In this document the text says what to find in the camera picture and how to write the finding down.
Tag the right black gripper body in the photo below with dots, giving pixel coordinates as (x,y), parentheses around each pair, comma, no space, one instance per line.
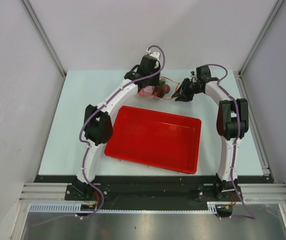
(193,87)

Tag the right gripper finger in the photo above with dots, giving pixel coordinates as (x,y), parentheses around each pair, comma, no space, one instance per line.
(183,98)
(183,86)

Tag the dark purple fake fruit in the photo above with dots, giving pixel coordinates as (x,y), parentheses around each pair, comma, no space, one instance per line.
(158,92)

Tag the dark maroon fake fig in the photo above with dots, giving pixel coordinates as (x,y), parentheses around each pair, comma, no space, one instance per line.
(166,88)

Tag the clear zip top bag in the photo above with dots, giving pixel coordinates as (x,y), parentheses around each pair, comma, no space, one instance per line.
(173,85)

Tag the red fake apple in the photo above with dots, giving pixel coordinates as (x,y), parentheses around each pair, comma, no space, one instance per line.
(145,92)

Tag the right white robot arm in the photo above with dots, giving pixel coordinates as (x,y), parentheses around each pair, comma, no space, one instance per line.
(232,123)

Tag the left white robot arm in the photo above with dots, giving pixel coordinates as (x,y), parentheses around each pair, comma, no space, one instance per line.
(97,129)

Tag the red plastic tray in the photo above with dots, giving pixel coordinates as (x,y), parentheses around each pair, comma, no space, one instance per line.
(156,139)

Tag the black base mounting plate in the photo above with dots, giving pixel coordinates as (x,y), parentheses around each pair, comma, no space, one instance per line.
(160,192)

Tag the right aluminium frame post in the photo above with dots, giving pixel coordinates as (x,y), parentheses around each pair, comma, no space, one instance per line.
(262,34)

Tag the aluminium frame post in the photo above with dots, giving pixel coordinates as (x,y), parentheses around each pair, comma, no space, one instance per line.
(34,19)
(262,34)

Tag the left aluminium frame post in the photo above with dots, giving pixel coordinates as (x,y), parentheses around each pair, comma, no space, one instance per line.
(34,19)

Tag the aluminium front rail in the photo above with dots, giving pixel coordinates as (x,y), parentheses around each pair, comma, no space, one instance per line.
(253,193)

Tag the white slotted cable duct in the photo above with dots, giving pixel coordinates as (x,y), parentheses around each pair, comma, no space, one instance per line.
(88,208)

